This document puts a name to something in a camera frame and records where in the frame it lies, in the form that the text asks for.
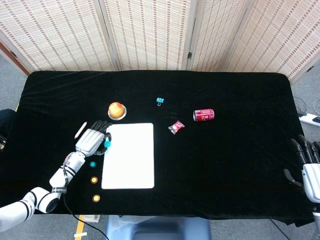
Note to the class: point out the red snack packet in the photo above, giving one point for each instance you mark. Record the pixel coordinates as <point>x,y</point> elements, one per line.
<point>176,127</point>

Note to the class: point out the right black grey robot hand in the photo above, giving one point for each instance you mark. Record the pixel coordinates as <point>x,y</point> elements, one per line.
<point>312,182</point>

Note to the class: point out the left black grey robot hand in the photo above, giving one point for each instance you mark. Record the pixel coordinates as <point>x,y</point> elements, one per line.
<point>90,141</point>

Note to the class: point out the red drink can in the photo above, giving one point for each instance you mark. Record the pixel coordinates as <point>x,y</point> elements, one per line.
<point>205,115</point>

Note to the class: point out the white floor box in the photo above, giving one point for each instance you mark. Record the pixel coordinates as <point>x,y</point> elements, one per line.
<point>91,218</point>

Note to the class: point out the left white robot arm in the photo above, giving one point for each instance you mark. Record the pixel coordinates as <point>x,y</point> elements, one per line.
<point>58,177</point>

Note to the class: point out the black fabric object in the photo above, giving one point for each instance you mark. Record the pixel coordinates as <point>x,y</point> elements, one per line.
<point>6,120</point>

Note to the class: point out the blue round magnet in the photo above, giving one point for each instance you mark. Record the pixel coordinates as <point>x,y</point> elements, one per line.
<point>107,144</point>
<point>93,164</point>

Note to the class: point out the white power strip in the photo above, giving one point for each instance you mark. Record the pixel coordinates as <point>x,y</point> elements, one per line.
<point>310,118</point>

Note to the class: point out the blue binder clip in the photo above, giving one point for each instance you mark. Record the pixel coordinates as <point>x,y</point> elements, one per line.
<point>160,100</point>

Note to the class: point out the white magnetic board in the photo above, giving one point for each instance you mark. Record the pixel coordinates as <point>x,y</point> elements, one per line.
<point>128,160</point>

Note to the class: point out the black velvet table cloth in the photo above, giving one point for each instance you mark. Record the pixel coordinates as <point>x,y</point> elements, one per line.
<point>225,162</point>

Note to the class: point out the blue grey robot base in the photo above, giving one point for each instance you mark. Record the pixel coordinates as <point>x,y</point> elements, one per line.
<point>160,230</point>

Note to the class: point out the woven bamboo folding screen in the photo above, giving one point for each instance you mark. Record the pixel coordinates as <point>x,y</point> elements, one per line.
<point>150,32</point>

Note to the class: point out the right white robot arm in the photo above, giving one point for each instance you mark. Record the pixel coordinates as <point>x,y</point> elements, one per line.
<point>317,220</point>

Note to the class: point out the yellow round magnet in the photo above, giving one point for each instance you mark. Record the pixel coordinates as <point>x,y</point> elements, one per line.
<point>94,179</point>
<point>96,198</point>

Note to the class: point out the orange fruit on plate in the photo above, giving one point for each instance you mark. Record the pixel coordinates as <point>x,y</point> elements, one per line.
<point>116,110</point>

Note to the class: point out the white floor label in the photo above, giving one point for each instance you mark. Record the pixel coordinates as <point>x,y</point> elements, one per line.
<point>80,235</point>

